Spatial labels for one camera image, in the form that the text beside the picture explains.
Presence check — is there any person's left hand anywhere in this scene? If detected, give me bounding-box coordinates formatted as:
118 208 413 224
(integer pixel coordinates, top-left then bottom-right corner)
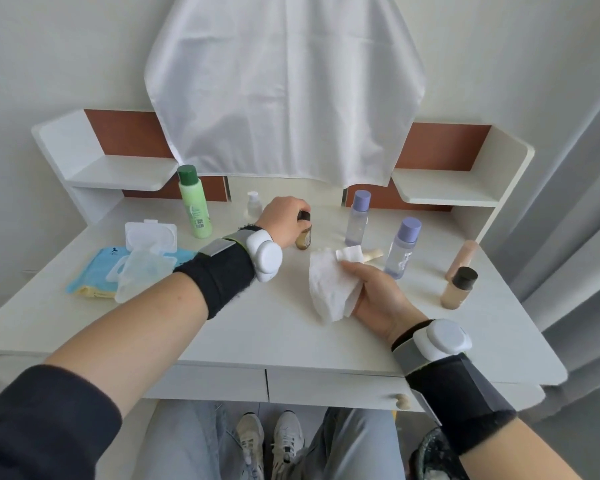
255 196 313 251

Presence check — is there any person's right hand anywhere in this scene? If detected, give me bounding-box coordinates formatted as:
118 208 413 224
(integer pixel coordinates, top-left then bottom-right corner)
340 261 428 345

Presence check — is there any small amber bottle black cap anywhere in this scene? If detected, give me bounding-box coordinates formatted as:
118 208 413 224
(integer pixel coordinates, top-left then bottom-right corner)
295 211 314 251

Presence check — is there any white wet wipe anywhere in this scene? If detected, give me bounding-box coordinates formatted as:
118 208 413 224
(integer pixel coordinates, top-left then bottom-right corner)
308 247 365 324

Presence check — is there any person's left forearm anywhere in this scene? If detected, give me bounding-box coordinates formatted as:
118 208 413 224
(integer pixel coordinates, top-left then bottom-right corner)
45 271 212 421

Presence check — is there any person's right forearm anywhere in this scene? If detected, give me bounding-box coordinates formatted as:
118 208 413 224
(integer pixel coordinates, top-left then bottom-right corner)
457 416 590 480

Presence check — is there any small white tube beige cap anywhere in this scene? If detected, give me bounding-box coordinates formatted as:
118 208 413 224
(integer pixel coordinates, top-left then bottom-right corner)
335 246 385 265

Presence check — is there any clear bottle purple cap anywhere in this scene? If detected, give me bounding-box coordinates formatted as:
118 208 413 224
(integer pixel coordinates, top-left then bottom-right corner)
344 190 372 248
383 217 423 280

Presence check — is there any white left wrist tracker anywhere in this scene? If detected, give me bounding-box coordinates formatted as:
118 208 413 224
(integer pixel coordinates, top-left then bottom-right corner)
245 230 284 284

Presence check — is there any white wrist tracker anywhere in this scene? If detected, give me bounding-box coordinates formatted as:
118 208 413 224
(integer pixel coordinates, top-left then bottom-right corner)
412 319 473 363
245 230 284 284

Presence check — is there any beige foundation bottle black cap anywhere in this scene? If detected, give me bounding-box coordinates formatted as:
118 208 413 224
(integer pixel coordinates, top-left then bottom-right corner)
440 266 479 310

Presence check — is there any pink beige tube bottle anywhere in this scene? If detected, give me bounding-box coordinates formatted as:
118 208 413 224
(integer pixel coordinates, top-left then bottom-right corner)
445 240 481 282

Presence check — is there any black left wrist band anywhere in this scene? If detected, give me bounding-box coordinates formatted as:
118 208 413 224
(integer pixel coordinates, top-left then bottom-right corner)
173 226 263 321

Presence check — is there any black wrist band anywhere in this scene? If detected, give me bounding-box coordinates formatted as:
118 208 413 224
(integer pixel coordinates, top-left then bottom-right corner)
173 226 263 321
391 321 518 456

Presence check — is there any white right wrist tracker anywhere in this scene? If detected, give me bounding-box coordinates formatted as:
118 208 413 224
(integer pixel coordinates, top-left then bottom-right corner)
412 319 473 363

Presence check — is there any green bottle dark green cap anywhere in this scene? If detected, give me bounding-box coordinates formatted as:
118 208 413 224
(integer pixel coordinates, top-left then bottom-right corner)
177 165 214 240

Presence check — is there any white vanity desk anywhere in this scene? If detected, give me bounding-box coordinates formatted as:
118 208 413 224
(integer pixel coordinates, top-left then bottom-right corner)
0 109 569 413

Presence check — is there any white desk drawer with knob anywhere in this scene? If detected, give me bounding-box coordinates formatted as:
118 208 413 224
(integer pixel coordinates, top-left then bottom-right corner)
266 367 427 413

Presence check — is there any white hanging cloth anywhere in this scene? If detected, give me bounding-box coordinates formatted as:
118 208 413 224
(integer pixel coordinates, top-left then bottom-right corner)
144 0 427 188

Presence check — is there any black right wrist band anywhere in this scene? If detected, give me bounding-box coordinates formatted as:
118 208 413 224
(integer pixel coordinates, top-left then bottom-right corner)
391 321 518 456

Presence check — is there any person's right jeans leg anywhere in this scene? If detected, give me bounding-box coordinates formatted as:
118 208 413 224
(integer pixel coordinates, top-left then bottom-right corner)
299 407 407 480

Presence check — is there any person's jeans leg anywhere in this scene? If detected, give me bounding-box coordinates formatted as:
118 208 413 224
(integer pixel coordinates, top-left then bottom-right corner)
134 400 242 480
299 407 407 480

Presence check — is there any person's white right shoe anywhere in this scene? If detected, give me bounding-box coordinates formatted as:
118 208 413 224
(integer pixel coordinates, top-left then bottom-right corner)
271 411 305 480

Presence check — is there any person's white shoe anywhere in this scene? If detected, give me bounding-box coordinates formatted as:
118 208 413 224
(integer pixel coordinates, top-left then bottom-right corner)
271 411 305 480
236 413 265 480

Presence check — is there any black shiny bag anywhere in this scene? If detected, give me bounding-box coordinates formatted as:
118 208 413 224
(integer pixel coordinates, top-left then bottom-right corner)
408 426 473 480

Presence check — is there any person's white left shoe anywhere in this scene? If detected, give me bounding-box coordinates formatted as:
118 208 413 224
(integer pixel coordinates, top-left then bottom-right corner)
236 413 265 480

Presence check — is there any grey curtain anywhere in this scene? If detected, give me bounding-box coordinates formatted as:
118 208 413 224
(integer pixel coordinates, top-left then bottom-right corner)
481 77 600 426

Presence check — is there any blue wet wipes packet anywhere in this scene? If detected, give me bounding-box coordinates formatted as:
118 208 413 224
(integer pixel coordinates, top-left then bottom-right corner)
65 246 199 304

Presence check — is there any person's left jeans leg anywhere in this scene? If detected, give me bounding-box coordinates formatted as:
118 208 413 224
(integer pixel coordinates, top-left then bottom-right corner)
134 400 242 480

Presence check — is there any dark navy sleeve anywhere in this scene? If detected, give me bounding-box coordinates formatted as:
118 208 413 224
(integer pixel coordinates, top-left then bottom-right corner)
0 364 124 480

